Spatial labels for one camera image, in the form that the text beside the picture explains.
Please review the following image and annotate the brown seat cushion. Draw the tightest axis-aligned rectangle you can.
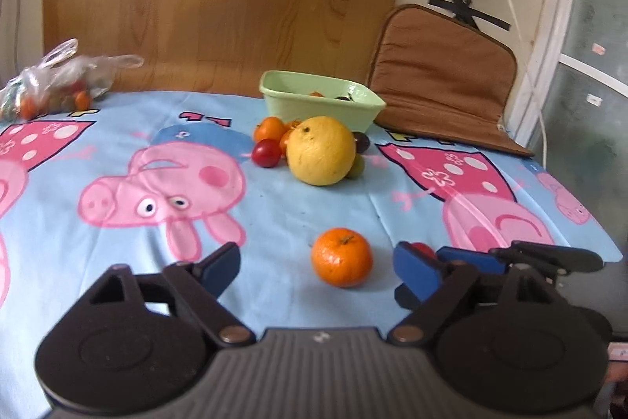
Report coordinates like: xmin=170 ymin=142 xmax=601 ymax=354
xmin=367 ymin=4 xmax=537 ymax=158

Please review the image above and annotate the orange mandarin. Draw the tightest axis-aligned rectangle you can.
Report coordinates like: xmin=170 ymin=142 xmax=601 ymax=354
xmin=311 ymin=227 xmax=373 ymax=289

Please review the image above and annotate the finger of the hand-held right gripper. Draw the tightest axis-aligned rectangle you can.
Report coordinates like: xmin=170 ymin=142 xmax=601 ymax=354
xmin=491 ymin=241 xmax=605 ymax=274
xmin=436 ymin=245 xmax=507 ymax=274

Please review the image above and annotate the light green plastic basin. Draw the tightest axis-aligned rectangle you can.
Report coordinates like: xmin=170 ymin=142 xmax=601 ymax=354
xmin=259 ymin=70 xmax=387 ymax=136

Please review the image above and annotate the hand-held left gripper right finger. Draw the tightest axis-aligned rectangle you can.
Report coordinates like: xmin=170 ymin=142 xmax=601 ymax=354
xmin=387 ymin=241 xmax=581 ymax=346

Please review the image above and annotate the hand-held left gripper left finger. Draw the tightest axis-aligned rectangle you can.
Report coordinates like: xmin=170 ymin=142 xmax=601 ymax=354
xmin=83 ymin=241 xmax=257 ymax=347

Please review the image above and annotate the blue cartoon pig blanket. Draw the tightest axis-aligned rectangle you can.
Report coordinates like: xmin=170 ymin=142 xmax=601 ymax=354
xmin=0 ymin=90 xmax=625 ymax=419

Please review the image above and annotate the white framed glass door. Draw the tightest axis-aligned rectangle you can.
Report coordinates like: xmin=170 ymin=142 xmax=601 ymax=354
xmin=508 ymin=0 xmax=628 ymax=255

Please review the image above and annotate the clear plastic bag of tomatoes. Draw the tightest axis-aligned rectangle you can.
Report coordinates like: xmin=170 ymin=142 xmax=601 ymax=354
xmin=0 ymin=38 xmax=145 ymax=123

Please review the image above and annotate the large yellow citrus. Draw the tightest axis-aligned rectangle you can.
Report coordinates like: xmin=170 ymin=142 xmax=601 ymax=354
xmin=287 ymin=116 xmax=357 ymax=187

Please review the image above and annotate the black tape cross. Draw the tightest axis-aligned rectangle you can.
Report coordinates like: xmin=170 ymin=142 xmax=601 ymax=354
xmin=428 ymin=0 xmax=512 ymax=33

